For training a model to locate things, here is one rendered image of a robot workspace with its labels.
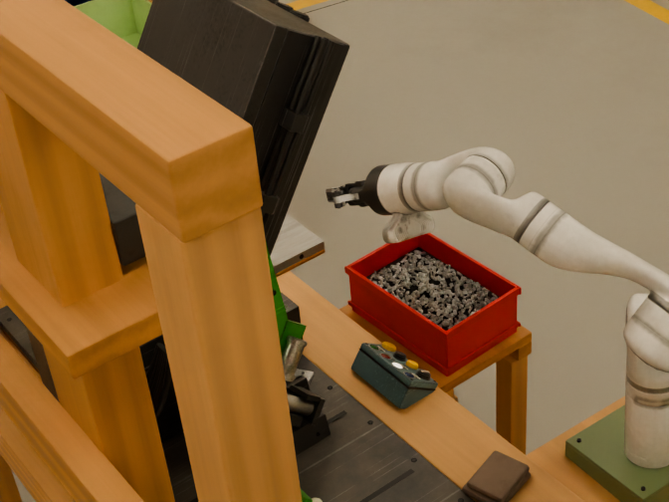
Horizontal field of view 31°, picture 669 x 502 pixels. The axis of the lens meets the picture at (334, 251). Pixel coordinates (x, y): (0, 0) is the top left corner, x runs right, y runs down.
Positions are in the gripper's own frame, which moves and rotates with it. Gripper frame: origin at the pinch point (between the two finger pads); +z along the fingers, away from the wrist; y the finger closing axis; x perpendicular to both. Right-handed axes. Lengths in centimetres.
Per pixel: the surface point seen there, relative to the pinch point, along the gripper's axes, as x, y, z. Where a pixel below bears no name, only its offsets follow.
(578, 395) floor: 85, -141, 86
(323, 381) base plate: 39, -17, 38
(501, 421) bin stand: 64, -66, 43
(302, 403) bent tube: 37.8, -4.1, 27.2
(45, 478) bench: 43, 33, 60
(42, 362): 24, 25, 68
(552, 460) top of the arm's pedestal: 57, -37, 1
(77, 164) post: -13, 49, -14
